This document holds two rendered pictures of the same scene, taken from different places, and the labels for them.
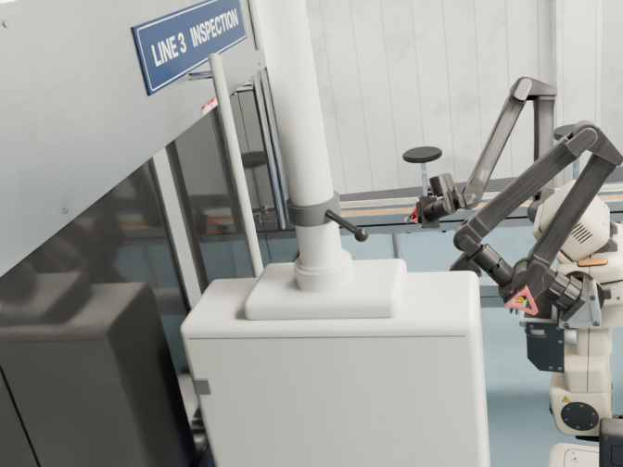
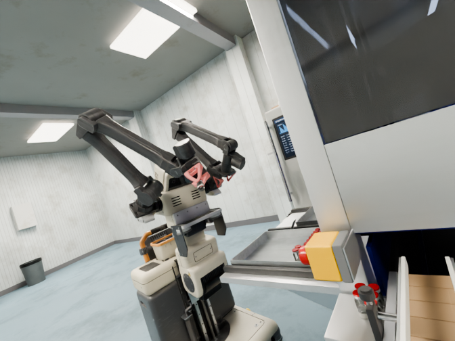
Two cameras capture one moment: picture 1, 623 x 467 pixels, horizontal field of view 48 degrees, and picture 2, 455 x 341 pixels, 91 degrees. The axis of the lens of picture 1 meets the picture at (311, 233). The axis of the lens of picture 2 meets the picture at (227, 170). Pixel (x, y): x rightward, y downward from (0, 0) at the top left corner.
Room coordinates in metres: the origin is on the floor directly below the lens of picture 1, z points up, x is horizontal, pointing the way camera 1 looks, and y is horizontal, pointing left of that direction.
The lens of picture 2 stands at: (2.73, 0.04, 1.22)
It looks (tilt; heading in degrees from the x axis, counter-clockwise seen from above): 0 degrees down; 204
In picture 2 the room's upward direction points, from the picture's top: 18 degrees counter-clockwise
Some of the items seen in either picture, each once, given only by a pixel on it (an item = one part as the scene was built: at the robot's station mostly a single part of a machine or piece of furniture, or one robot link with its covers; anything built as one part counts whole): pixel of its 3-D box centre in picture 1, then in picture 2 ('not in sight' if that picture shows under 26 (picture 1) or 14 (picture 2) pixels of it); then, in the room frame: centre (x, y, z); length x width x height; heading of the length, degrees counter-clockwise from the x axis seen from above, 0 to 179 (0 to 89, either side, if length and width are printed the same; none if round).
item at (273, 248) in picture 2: not in sight; (289, 247); (1.95, -0.17, 0.90); 0.34 x 0.26 x 0.04; 74
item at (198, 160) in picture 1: (229, 236); not in sight; (1.49, 0.19, 1.51); 0.47 x 0.01 x 0.59; 164
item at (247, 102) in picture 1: (277, 170); not in sight; (1.93, 0.07, 1.51); 0.43 x 0.01 x 0.59; 164
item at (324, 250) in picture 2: not in sight; (330, 255); (2.25, -0.01, 1.00); 0.08 x 0.07 x 0.07; 74
